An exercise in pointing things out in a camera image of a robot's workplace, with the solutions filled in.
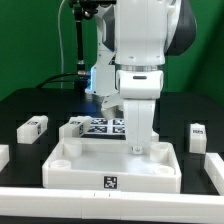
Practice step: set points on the white fence rail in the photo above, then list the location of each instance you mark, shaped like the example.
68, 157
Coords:
214, 166
89, 204

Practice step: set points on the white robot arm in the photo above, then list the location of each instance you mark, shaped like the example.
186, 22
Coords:
133, 39

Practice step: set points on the white desk top tray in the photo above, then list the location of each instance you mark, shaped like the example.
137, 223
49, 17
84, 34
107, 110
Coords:
106, 164

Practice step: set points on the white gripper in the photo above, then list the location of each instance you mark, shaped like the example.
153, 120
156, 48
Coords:
139, 87

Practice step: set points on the white front fence rail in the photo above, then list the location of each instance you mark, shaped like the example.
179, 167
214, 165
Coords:
89, 204

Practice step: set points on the white right fence rail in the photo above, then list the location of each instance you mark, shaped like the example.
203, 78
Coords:
214, 166

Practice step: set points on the white left fence block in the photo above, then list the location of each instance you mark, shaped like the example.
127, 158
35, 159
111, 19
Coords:
4, 156

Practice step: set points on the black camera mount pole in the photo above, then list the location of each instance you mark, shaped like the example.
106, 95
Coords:
82, 73

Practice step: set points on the fiducial marker sheet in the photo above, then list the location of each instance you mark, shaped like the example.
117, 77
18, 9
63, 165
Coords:
101, 126

